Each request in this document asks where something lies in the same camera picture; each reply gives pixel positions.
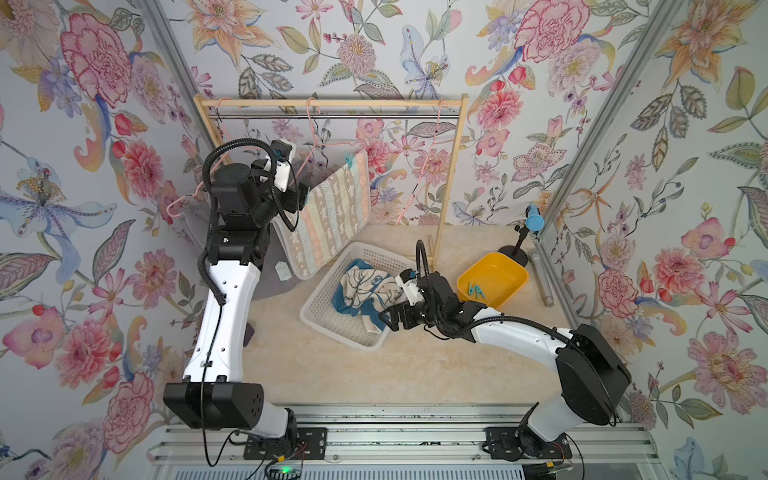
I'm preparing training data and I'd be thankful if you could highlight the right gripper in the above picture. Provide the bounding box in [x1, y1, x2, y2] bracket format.
[378, 298, 447, 332]

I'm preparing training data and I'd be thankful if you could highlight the cream blue cartoon towel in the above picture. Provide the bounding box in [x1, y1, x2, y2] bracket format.
[331, 259, 405, 333]

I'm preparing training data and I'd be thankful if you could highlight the pink wire hanger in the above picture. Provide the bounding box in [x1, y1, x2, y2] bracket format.
[395, 98, 446, 225]
[166, 97, 232, 218]
[299, 97, 359, 186]

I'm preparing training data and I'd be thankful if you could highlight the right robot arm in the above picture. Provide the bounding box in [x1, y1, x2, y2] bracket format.
[380, 241, 632, 462]

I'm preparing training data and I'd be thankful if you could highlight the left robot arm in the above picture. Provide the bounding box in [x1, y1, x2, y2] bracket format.
[163, 138, 309, 439]

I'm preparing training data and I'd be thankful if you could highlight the pastel striped bunny towel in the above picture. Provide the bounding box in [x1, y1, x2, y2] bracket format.
[272, 151, 371, 280]

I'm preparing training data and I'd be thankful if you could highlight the grey terry towel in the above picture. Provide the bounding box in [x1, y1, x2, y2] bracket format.
[178, 199, 300, 301]

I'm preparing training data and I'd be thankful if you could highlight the white perforated plastic basket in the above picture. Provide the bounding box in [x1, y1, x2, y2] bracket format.
[300, 242, 416, 352]

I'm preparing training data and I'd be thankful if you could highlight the yellow plastic bin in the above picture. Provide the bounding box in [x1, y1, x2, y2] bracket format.
[457, 252, 529, 310]

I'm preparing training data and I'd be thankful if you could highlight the wooden clothes rack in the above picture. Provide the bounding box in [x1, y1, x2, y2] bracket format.
[193, 94, 469, 266]

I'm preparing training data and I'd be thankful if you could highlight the purple cube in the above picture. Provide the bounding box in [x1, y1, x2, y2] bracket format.
[243, 323, 255, 347]

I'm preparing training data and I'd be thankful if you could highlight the silver metal cylinder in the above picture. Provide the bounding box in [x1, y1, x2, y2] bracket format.
[529, 250, 555, 308]

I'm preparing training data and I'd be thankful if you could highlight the black stand blue knob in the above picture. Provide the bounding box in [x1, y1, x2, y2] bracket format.
[498, 204, 545, 267]

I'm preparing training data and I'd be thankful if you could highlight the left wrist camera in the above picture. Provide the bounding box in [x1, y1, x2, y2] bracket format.
[266, 139, 296, 192]

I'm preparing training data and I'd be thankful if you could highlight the metal linear rail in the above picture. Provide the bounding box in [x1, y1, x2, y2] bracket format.
[148, 404, 668, 479]

